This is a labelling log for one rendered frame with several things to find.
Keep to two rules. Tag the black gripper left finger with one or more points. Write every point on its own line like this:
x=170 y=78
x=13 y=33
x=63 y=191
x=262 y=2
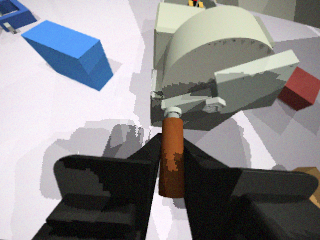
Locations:
x=133 y=177

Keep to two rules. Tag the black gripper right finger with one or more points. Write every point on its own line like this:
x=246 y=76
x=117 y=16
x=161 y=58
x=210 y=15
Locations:
x=212 y=189

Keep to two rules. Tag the blue block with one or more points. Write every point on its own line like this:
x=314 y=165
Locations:
x=70 y=53

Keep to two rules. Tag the red cube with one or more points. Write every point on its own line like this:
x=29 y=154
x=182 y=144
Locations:
x=301 y=90

